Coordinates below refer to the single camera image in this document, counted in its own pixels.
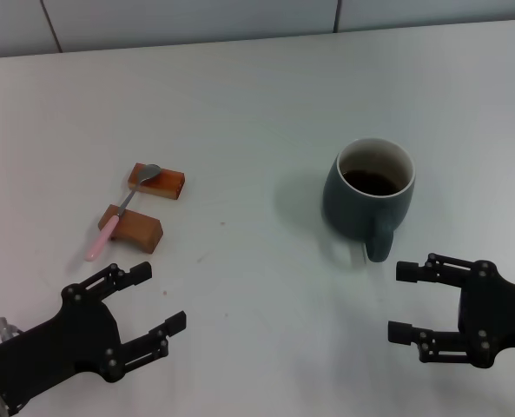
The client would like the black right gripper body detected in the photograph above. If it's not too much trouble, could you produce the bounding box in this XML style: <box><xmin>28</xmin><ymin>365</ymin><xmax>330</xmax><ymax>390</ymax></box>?
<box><xmin>459</xmin><ymin>259</ymin><xmax>515</xmax><ymax>368</ymax></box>

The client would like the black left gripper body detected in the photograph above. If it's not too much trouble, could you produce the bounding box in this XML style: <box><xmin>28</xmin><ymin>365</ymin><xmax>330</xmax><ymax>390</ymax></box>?
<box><xmin>0</xmin><ymin>284</ymin><xmax>128</xmax><ymax>416</ymax></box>

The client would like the pink handled metal spoon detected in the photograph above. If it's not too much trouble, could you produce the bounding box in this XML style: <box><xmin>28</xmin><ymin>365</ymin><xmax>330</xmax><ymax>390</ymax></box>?
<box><xmin>85</xmin><ymin>163</ymin><xmax>162</xmax><ymax>262</ymax></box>

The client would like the dark green coffee mug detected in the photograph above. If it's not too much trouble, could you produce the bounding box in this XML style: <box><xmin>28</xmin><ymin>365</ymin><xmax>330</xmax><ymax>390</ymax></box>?
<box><xmin>321</xmin><ymin>137</ymin><xmax>417</xmax><ymax>263</ymax></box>

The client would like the notched brown wooden block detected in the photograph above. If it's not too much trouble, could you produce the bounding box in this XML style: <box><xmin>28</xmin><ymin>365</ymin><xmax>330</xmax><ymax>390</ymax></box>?
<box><xmin>97</xmin><ymin>203</ymin><xmax>164</xmax><ymax>255</ymax></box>

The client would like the glossy rectangular wooden block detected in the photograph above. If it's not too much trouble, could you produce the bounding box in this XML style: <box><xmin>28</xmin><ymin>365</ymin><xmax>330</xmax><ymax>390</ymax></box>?
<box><xmin>126</xmin><ymin>162</ymin><xmax>186</xmax><ymax>202</ymax></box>

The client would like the dark coffee liquid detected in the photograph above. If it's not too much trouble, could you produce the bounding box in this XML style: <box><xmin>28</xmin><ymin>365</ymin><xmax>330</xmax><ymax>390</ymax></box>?
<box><xmin>342</xmin><ymin>169</ymin><xmax>408</xmax><ymax>197</ymax></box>

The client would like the grey cable with metal plug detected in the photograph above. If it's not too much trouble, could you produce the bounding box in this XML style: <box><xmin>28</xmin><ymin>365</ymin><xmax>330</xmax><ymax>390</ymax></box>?
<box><xmin>0</xmin><ymin>317</ymin><xmax>23</xmax><ymax>342</ymax></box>

